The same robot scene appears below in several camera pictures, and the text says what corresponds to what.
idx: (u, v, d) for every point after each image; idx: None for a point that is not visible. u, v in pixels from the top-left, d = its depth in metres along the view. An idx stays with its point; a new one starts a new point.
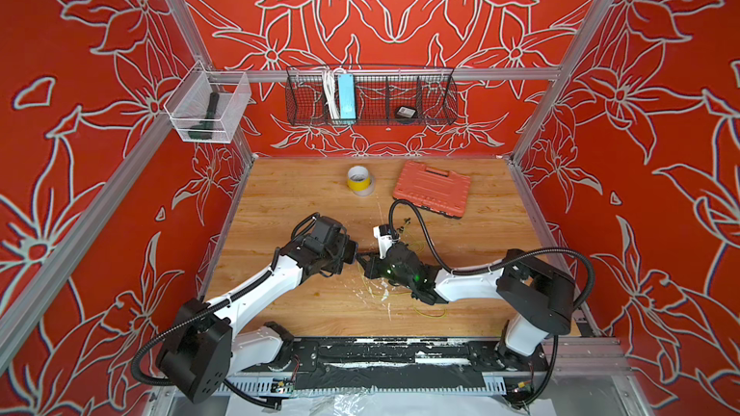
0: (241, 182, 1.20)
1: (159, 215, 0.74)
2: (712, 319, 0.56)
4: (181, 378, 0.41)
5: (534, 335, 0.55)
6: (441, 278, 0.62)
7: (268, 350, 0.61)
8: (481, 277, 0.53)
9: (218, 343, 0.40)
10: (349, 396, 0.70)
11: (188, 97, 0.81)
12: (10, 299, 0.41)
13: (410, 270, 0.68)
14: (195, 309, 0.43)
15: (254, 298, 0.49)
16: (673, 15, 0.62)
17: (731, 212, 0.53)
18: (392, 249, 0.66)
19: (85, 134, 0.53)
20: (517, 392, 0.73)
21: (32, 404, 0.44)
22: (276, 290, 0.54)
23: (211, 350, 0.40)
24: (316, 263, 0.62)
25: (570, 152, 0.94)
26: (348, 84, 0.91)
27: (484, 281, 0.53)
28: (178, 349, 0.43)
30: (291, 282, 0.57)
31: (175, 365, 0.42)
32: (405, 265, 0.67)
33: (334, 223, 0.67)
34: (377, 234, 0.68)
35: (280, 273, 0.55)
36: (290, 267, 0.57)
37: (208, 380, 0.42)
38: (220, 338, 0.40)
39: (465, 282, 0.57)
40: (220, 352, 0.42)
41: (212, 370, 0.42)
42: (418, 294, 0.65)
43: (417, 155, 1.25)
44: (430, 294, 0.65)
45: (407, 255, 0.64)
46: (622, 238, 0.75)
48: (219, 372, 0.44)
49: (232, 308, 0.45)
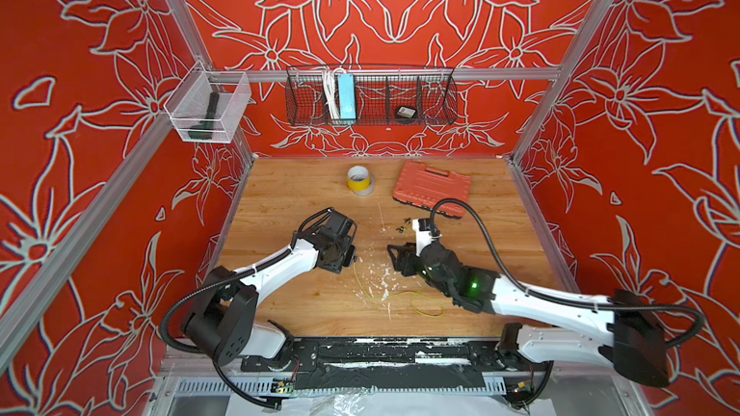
0: (241, 182, 1.20)
1: (159, 215, 0.74)
2: (712, 319, 0.56)
4: (206, 343, 0.43)
5: (572, 356, 0.53)
6: (505, 293, 0.52)
7: (270, 347, 0.62)
8: (576, 313, 0.45)
9: (244, 308, 0.43)
10: (349, 396, 0.70)
11: (188, 97, 0.81)
12: (10, 300, 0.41)
13: (450, 274, 0.59)
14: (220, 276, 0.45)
15: (276, 272, 0.51)
16: (673, 14, 0.62)
17: (731, 212, 0.53)
18: (427, 250, 0.58)
19: (85, 134, 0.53)
20: (517, 392, 0.73)
21: (32, 404, 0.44)
22: (295, 268, 0.57)
23: (236, 315, 0.42)
24: (329, 249, 0.65)
25: (570, 152, 0.94)
26: (349, 84, 0.91)
27: (582, 319, 0.45)
28: (203, 315, 0.45)
30: (305, 263, 0.59)
31: (200, 329, 0.44)
32: (442, 267, 0.57)
33: (347, 218, 0.72)
34: (416, 228, 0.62)
35: (299, 253, 0.57)
36: (306, 247, 0.59)
37: (231, 345, 0.44)
38: (247, 302, 0.43)
39: (550, 309, 0.48)
40: (244, 318, 0.44)
41: (237, 336, 0.44)
42: (462, 300, 0.57)
43: (417, 155, 1.25)
44: (474, 301, 0.55)
45: (445, 256, 0.55)
46: (622, 238, 0.75)
48: (242, 338, 0.46)
49: (256, 278, 0.47)
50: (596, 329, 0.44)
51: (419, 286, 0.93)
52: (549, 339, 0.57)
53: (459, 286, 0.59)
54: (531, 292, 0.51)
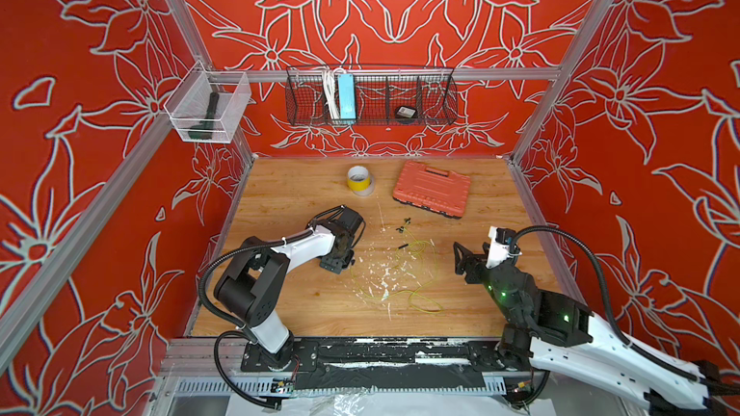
0: (241, 182, 1.20)
1: (159, 216, 0.74)
2: (712, 319, 0.56)
4: (240, 307, 0.46)
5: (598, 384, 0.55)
6: (598, 334, 0.47)
7: (277, 339, 0.63)
8: (673, 378, 0.44)
9: (279, 272, 0.48)
10: (349, 396, 0.70)
11: (188, 97, 0.81)
12: (10, 299, 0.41)
13: (527, 300, 0.50)
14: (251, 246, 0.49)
15: (301, 246, 0.55)
16: (673, 15, 0.62)
17: (731, 212, 0.53)
18: (496, 271, 0.51)
19: (85, 134, 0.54)
20: (517, 392, 0.73)
21: (32, 404, 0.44)
22: (316, 246, 0.61)
23: (272, 276, 0.46)
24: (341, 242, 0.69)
25: (570, 152, 0.94)
26: (349, 84, 0.91)
27: (676, 386, 0.44)
28: (235, 281, 0.48)
30: (325, 246, 0.64)
31: (234, 293, 0.47)
32: (519, 294, 0.50)
33: (358, 217, 0.78)
34: (492, 235, 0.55)
35: (319, 233, 0.63)
36: (326, 230, 0.65)
37: (263, 307, 0.48)
38: (280, 266, 0.47)
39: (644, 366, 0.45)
40: (277, 281, 0.48)
41: (269, 298, 0.48)
42: (540, 331, 0.49)
43: (417, 155, 1.25)
44: (558, 332, 0.48)
45: (522, 280, 0.48)
46: (622, 238, 0.75)
48: (270, 302, 0.49)
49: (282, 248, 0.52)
50: (688, 400, 0.43)
51: (418, 285, 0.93)
52: (573, 359, 0.58)
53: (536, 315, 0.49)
54: (633, 346, 0.46)
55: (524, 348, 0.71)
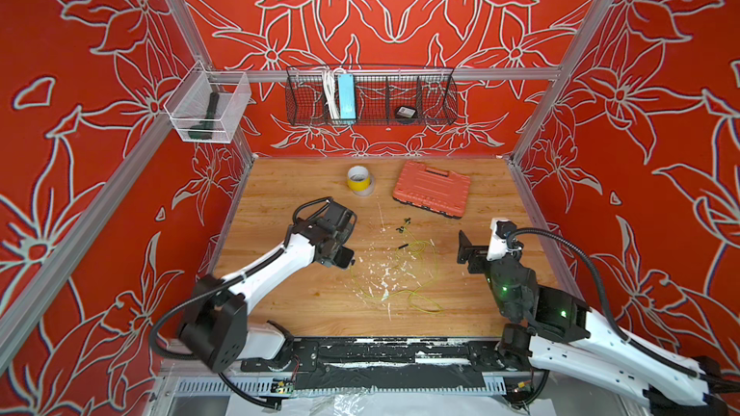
0: (241, 182, 1.20)
1: (159, 215, 0.74)
2: (711, 319, 0.56)
4: (200, 350, 0.42)
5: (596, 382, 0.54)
6: (596, 330, 0.47)
7: (270, 348, 0.62)
8: (673, 375, 0.43)
9: (235, 317, 0.42)
10: (349, 396, 0.70)
11: (188, 97, 0.81)
12: (10, 299, 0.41)
13: (527, 297, 0.49)
14: (210, 283, 0.44)
15: (267, 275, 0.49)
16: (673, 15, 0.62)
17: (731, 212, 0.53)
18: (496, 266, 0.49)
19: (85, 134, 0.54)
20: (517, 392, 0.73)
21: (32, 404, 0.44)
22: (289, 266, 0.54)
23: (227, 324, 0.41)
24: (326, 246, 0.62)
25: (570, 152, 0.94)
26: (349, 84, 0.91)
27: (676, 382, 0.43)
28: (196, 323, 0.44)
30: (302, 260, 0.57)
31: (196, 335, 0.43)
32: (520, 289, 0.49)
33: (347, 208, 0.68)
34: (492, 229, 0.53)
35: (293, 250, 0.55)
36: (302, 244, 0.57)
37: (225, 351, 0.43)
38: (235, 312, 0.41)
39: (643, 362, 0.44)
40: (236, 326, 0.43)
41: (229, 343, 0.43)
42: (537, 326, 0.48)
43: (417, 155, 1.25)
44: (555, 328, 0.47)
45: (524, 276, 0.47)
46: (622, 238, 0.75)
48: (235, 345, 0.45)
49: (247, 284, 0.46)
50: (688, 395, 0.42)
51: (418, 285, 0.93)
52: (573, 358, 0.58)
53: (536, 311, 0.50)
54: (631, 342, 0.46)
55: (524, 348, 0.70)
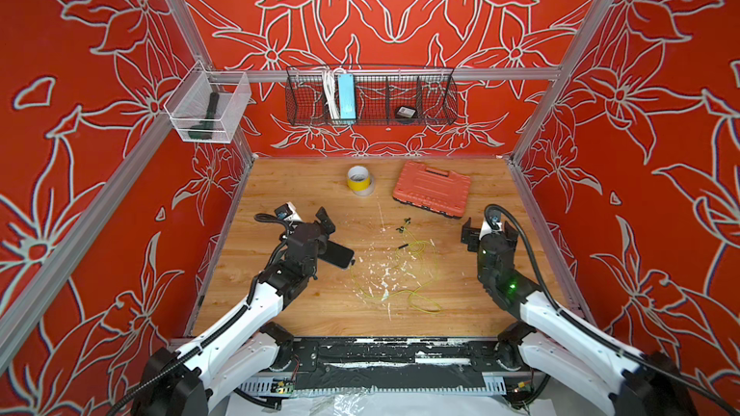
0: (241, 182, 1.20)
1: (159, 215, 0.74)
2: (712, 319, 0.56)
4: None
5: (575, 385, 0.52)
6: (538, 302, 0.55)
7: (264, 359, 0.61)
8: (597, 348, 0.46)
9: (189, 398, 0.39)
10: (349, 396, 0.70)
11: (188, 97, 0.81)
12: (10, 299, 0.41)
13: (501, 265, 0.61)
14: (165, 360, 0.41)
15: (227, 339, 0.46)
16: (673, 15, 0.62)
17: (731, 212, 0.53)
18: (488, 237, 0.62)
19: (85, 134, 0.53)
20: (517, 392, 0.73)
21: (32, 404, 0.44)
22: (256, 322, 0.52)
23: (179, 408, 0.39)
24: (298, 286, 0.59)
25: (570, 152, 0.94)
26: (349, 84, 0.91)
27: (599, 353, 0.45)
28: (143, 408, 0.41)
30: (273, 309, 0.55)
31: None
32: (495, 257, 0.61)
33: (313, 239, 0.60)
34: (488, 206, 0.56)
35: (258, 305, 0.52)
36: (268, 297, 0.54)
37: None
38: (191, 391, 0.39)
39: (575, 335, 0.48)
40: (191, 408, 0.40)
41: None
42: (494, 293, 0.61)
43: (417, 155, 1.25)
44: (506, 299, 0.59)
45: (507, 248, 0.59)
46: (622, 238, 0.75)
48: None
49: (203, 355, 0.43)
50: (610, 370, 0.43)
51: (418, 285, 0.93)
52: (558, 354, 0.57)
53: (501, 280, 0.63)
54: (563, 313, 0.52)
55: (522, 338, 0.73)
